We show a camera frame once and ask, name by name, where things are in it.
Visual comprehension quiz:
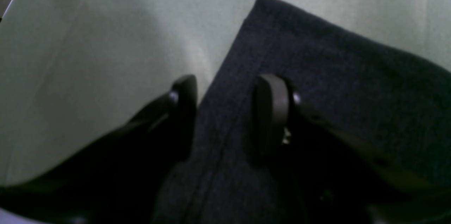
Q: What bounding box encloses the black t-shirt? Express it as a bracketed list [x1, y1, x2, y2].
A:
[152, 0, 450, 224]

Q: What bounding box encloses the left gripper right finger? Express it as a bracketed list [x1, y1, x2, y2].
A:
[254, 74, 450, 196]

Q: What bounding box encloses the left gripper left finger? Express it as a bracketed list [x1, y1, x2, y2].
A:
[1, 74, 198, 224]

